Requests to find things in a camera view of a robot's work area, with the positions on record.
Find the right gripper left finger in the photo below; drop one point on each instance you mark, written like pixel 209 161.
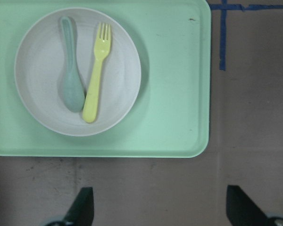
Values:
pixel 81 212

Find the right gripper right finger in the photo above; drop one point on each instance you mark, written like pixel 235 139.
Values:
pixel 242 211

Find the white round plate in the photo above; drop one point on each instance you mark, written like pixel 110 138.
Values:
pixel 40 67

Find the yellow plastic fork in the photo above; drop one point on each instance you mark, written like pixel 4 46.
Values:
pixel 102 46

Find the light green tray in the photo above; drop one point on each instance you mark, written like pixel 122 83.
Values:
pixel 170 116

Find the teal green spoon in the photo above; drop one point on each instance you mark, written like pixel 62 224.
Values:
pixel 72 87

